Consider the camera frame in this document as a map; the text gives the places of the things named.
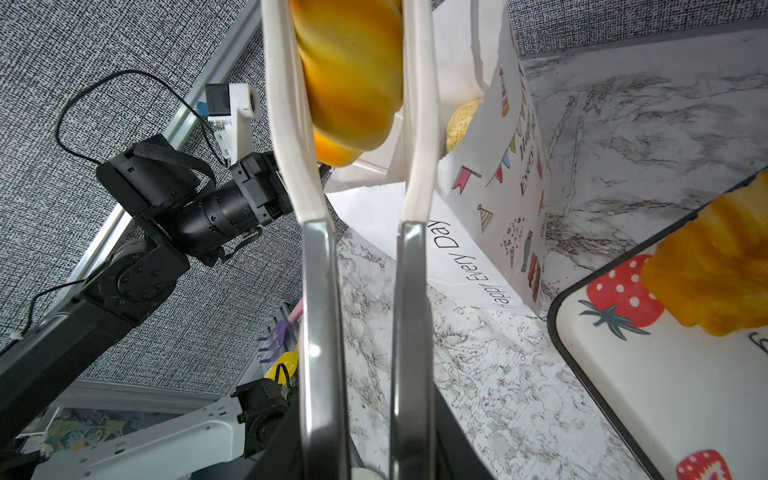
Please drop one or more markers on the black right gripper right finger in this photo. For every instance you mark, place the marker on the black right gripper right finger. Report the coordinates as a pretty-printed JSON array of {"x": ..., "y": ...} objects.
[{"x": 455, "y": 457}]

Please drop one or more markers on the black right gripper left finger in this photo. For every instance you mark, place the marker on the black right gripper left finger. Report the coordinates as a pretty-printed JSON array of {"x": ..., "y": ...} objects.
[{"x": 281, "y": 454}]

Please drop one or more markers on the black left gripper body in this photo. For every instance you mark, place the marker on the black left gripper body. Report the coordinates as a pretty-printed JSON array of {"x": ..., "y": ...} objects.
[{"x": 260, "y": 182}]

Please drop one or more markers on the white slotted bread tongs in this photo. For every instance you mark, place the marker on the white slotted bread tongs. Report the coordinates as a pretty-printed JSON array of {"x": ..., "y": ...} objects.
[{"x": 323, "y": 406}]

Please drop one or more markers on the fake croissant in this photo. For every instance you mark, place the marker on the fake croissant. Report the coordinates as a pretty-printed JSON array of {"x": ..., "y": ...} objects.
[{"x": 352, "y": 59}]

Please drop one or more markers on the round fake bread bottom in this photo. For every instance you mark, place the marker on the round fake bread bottom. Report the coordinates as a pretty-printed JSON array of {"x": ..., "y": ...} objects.
[{"x": 459, "y": 122}]

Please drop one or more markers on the white paper gift bag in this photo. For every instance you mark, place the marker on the white paper gift bag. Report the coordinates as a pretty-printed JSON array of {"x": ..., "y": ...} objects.
[{"x": 487, "y": 224}]

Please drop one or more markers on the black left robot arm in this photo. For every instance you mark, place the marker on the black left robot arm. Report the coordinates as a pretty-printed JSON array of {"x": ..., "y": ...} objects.
[{"x": 185, "y": 215}]

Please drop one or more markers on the long braided fake bread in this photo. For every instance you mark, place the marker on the long braided fake bread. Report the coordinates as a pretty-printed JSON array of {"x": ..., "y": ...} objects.
[{"x": 712, "y": 272}]

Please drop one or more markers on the yellow plastic scoop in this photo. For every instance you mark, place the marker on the yellow plastic scoop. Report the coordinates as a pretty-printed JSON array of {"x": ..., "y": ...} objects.
[{"x": 284, "y": 368}]

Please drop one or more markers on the purple plastic fork toy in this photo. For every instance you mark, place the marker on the purple plastic fork toy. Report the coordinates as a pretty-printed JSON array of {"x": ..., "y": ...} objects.
[{"x": 280, "y": 333}]

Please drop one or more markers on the white tray with black rim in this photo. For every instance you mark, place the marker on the white tray with black rim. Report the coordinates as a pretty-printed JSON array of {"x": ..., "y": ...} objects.
[{"x": 689, "y": 405}]

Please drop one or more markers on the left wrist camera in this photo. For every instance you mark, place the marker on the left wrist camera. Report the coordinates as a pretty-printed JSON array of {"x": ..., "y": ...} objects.
[{"x": 233, "y": 107}]

